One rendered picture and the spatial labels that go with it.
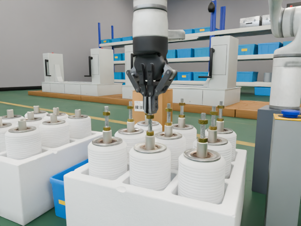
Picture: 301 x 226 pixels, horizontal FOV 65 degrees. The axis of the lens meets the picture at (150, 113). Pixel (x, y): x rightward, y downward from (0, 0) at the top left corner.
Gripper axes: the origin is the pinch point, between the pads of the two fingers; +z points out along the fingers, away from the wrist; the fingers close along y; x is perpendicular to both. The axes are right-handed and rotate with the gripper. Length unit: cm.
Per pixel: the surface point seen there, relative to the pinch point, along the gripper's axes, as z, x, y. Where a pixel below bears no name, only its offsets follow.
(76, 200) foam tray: 22.6, -11.6, -13.2
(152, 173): 14.0, -3.3, 3.4
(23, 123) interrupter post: 8.0, -11.1, -40.0
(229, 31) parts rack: -91, 451, -161
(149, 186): 17.0, -3.8, 2.9
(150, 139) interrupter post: 7.7, -0.9, 0.8
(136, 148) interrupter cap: 9.7, -2.7, -1.9
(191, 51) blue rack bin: -56, 451, -249
